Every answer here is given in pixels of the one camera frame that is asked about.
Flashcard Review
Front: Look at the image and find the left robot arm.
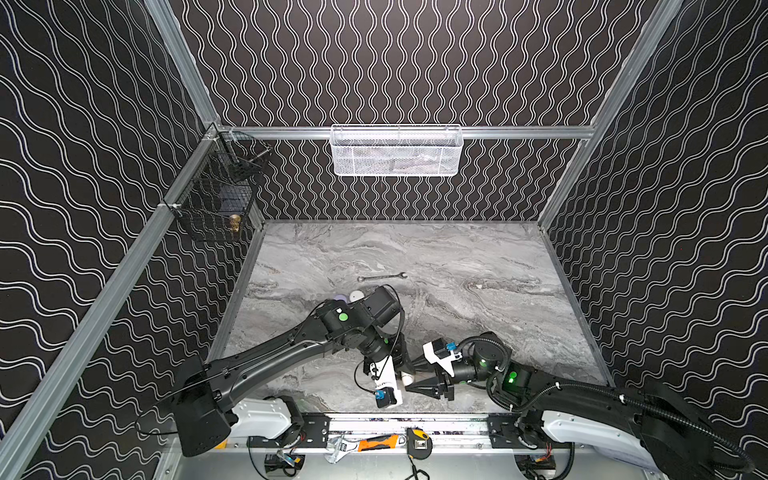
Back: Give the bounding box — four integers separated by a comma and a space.
169, 286, 405, 458

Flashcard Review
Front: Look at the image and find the white wire mesh basket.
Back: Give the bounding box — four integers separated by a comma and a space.
329, 124, 464, 177

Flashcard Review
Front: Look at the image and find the brass padlock in basket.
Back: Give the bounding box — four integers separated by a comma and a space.
229, 214, 242, 234

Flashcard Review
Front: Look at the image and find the black wire basket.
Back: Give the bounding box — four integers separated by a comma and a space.
170, 139, 274, 244

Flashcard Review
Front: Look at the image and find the white earbud charging case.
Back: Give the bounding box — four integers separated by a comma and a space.
349, 290, 365, 302

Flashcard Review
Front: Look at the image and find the orange adjustable wrench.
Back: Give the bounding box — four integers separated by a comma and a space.
324, 434, 404, 464

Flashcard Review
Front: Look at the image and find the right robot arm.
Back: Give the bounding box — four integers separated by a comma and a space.
395, 332, 755, 479

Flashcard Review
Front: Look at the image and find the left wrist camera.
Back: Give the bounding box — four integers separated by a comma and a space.
367, 356, 403, 409

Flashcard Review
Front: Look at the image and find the black yellow tape measure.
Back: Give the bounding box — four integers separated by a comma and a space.
406, 428, 433, 460

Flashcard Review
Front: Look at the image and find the silver combination wrench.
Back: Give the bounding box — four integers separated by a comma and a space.
357, 272, 408, 282

